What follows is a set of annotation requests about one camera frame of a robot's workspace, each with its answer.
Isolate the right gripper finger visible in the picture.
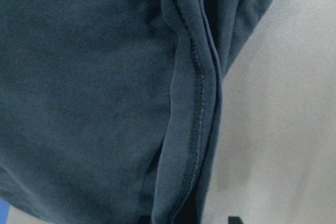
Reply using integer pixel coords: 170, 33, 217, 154
228, 216, 242, 224

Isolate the black printed t-shirt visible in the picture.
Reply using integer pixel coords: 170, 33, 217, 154
1, 0, 272, 223

